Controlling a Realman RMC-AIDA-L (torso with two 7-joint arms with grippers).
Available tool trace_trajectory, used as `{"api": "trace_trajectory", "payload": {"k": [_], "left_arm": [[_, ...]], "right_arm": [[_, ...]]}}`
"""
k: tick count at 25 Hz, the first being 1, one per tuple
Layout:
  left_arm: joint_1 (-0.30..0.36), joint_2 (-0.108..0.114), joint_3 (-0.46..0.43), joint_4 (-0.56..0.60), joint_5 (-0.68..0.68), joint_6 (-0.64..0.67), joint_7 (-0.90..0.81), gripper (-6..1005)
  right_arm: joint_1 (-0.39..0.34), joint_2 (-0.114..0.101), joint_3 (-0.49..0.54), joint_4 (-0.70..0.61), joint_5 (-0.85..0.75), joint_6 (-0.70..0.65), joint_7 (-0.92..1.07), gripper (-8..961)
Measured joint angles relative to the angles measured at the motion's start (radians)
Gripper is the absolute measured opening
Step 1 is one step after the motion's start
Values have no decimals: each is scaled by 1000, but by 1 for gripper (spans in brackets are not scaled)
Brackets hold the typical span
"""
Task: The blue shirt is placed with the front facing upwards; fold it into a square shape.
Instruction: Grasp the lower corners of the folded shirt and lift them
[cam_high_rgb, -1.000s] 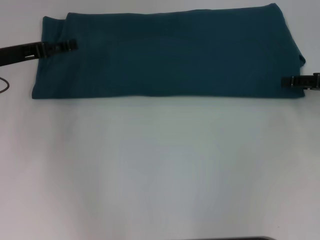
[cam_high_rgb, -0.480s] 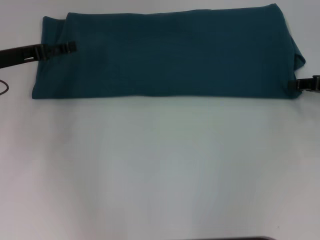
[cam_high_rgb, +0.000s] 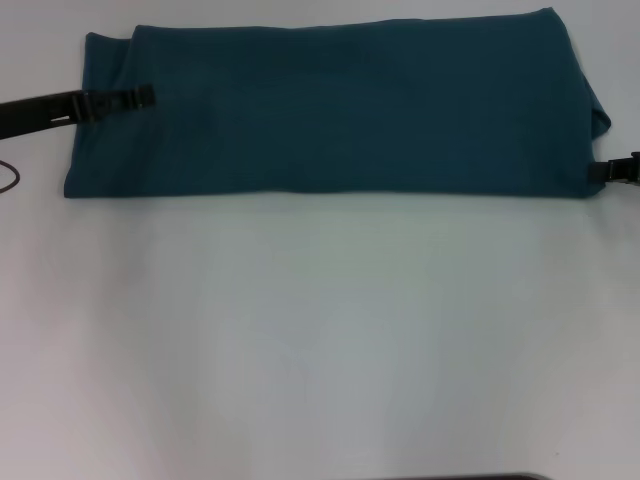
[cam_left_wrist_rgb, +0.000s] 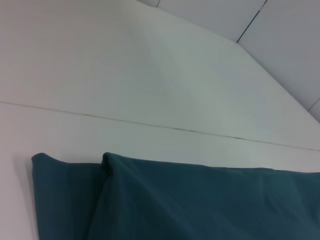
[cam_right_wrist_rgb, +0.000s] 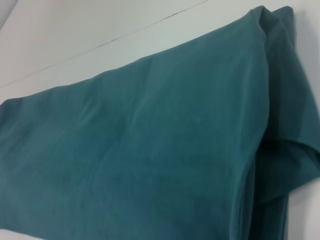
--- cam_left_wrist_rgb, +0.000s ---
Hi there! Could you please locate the teal blue printed T-shirt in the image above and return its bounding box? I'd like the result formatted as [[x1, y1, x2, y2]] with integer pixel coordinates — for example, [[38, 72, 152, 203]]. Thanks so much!
[[31, 151, 320, 240]]

